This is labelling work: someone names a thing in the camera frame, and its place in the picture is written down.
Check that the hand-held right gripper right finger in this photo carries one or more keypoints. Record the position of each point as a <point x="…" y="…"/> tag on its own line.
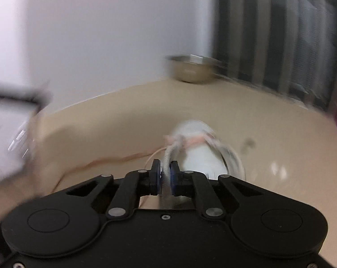
<point x="174" y="178"/>

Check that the white shoelace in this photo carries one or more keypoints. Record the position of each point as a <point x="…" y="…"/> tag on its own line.
<point x="165" y="173"/>

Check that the white sneaker shoe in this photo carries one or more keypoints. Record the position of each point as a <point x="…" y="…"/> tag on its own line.
<point x="202" y="156"/>

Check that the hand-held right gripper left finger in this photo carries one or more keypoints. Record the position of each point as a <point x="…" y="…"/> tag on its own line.
<point x="156" y="177"/>

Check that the steel bowl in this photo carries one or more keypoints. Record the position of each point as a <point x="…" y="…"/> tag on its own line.
<point x="193" y="71"/>

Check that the steel window railing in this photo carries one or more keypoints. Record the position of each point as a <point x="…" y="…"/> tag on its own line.
<point x="236" y="19"/>

